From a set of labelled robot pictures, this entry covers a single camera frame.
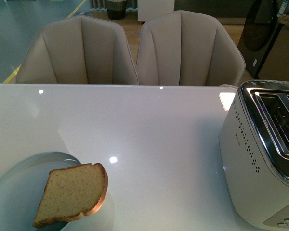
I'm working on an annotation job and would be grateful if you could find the brown bread slice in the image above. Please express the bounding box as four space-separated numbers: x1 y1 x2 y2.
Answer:
32 163 108 228

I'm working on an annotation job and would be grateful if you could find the light blue round plate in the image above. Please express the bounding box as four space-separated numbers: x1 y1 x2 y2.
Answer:
0 152 80 231

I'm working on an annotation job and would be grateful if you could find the beige chair on right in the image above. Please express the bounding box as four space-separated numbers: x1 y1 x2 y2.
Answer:
136 11 245 86

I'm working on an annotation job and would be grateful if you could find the beige chair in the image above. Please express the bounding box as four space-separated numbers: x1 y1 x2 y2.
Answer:
16 16 139 85
136 11 245 86

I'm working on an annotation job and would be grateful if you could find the beige chair on left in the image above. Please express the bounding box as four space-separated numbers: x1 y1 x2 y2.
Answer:
16 16 139 85

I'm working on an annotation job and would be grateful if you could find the white pillar cabinet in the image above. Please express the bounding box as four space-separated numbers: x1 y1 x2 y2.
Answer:
137 0 175 22

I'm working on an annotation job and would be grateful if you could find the white chrome two-slot toaster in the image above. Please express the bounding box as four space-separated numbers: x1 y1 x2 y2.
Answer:
219 80 289 231

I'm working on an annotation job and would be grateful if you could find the dark front-load washing machine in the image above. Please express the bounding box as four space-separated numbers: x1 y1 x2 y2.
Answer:
238 0 283 78

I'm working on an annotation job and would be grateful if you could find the woven basket with handles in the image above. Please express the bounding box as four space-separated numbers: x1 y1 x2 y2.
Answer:
105 0 127 20

